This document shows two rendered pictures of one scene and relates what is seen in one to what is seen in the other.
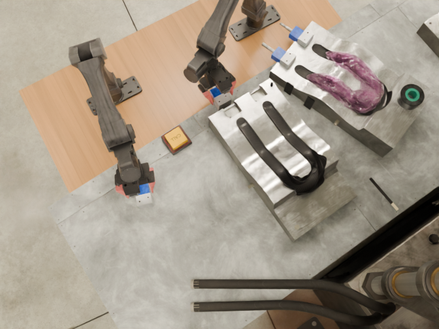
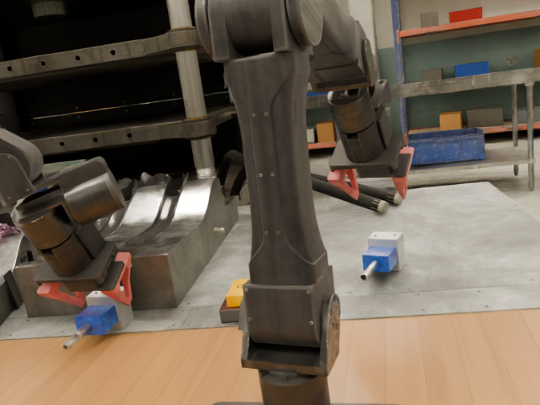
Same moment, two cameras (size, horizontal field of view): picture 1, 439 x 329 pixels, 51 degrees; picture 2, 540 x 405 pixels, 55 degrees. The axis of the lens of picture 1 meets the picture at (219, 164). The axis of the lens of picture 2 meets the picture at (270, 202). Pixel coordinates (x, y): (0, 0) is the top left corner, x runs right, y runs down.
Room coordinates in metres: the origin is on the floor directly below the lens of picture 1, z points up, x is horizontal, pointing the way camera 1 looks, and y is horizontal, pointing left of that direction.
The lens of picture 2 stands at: (1.02, 0.66, 1.13)
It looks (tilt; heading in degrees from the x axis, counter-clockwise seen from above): 13 degrees down; 222
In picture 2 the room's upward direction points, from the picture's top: 8 degrees counter-clockwise
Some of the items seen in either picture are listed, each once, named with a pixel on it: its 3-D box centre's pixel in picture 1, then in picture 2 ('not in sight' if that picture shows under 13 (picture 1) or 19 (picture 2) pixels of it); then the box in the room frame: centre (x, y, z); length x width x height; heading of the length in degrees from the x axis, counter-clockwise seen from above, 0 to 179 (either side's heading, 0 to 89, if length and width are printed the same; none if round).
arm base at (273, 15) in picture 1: (255, 17); not in sight; (0.99, -0.15, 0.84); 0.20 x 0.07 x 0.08; 118
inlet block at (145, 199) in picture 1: (142, 187); (377, 261); (0.36, 0.26, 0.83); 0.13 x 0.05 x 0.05; 11
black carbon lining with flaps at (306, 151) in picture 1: (283, 147); (137, 206); (0.46, -0.21, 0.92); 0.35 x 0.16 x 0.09; 32
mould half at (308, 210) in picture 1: (281, 156); (149, 227); (0.44, -0.21, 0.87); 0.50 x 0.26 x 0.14; 32
